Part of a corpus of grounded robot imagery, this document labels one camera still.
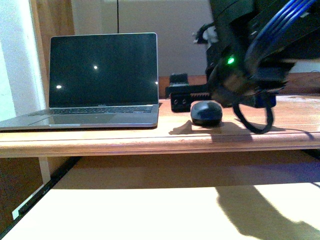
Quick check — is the blue cable bundle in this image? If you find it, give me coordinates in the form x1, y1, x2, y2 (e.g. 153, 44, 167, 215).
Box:
246, 0, 318, 66

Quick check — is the black computer mouse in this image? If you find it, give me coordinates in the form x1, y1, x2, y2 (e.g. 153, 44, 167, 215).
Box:
190, 101, 223, 127

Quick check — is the wooden pull-out keyboard tray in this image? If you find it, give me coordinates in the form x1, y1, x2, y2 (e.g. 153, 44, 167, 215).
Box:
1, 150, 320, 240

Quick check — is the grey open laptop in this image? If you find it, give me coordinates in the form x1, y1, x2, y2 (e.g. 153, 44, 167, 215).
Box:
0, 32, 160, 131

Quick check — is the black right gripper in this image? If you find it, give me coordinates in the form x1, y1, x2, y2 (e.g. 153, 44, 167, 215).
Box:
165, 44, 294, 112

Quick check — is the wooden desk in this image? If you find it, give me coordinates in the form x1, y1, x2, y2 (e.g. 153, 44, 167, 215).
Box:
0, 72, 320, 159

